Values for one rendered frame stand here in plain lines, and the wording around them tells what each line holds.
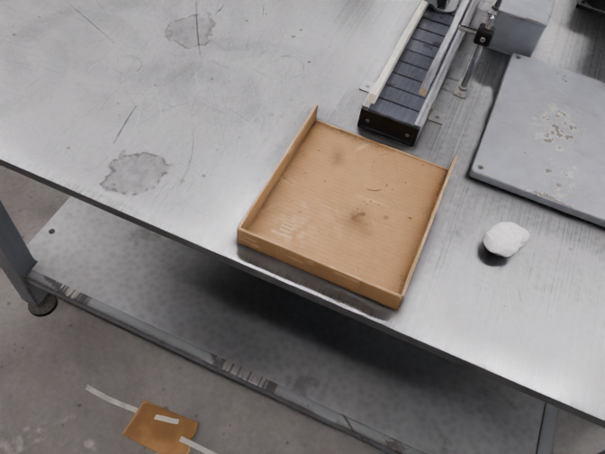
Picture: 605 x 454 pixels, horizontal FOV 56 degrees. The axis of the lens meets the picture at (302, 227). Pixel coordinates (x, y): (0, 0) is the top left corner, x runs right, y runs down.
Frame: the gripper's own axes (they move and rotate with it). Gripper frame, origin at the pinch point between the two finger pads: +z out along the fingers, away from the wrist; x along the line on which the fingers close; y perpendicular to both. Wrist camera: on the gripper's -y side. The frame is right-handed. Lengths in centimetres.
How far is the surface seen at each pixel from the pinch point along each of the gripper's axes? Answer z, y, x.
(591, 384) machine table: -21, -41, 57
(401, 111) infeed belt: -8.4, -0.7, 25.5
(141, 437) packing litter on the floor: 42, 33, 114
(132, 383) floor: 48, 43, 104
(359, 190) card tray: -12.5, 0.2, 41.8
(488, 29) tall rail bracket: -7.8, -9.2, 6.1
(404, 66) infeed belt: -2.5, 2.4, 15.2
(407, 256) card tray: -17, -11, 49
